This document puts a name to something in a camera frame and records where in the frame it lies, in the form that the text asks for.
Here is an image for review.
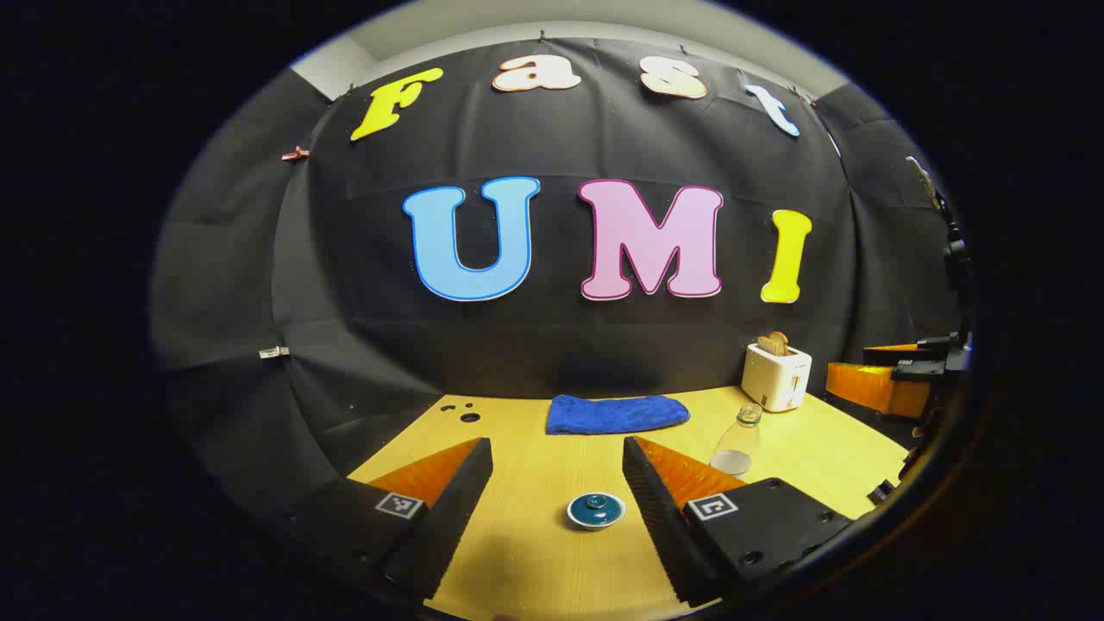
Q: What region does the blue teacup lid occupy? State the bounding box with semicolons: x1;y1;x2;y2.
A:
570;493;624;527

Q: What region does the white toaster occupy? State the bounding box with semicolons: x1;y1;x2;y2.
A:
741;342;813;413

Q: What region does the black backdrop cloth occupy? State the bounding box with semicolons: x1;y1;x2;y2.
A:
151;36;971;518

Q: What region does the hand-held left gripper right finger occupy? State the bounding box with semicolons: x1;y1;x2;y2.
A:
621;436;856;607

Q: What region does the blue towel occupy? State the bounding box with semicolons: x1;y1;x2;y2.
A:
545;394;691;436

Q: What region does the clear plastic water bottle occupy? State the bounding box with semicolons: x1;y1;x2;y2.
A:
709;403;763;478

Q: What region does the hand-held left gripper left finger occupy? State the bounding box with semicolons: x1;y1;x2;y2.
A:
280;436;494;602

